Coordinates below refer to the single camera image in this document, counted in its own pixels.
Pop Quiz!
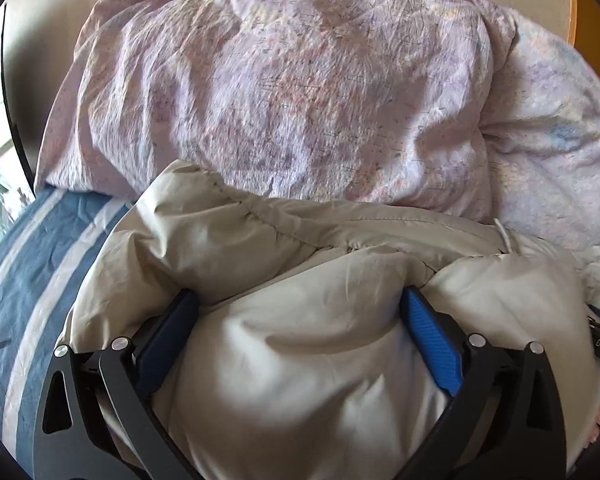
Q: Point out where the beige puffer jacket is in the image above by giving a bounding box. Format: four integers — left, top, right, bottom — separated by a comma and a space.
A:
61, 162, 600, 479

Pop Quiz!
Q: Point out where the blue white striped bedsheet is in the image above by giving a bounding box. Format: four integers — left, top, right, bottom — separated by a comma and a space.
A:
0, 186, 128, 474

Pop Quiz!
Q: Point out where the pink floral duvet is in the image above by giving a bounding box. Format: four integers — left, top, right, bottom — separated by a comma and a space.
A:
35, 0, 600, 307

